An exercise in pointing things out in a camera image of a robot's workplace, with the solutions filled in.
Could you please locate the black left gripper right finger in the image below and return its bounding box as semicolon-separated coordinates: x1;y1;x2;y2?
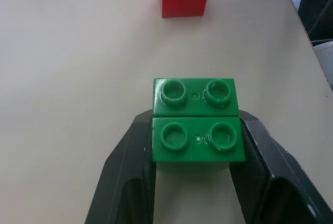
228;109;333;224

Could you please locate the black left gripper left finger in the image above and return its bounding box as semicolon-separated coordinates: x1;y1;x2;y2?
83;109;157;224

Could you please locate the green studded block cube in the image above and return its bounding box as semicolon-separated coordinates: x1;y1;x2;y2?
150;78;247;173

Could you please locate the dark chair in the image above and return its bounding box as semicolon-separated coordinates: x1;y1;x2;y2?
280;0;333;43

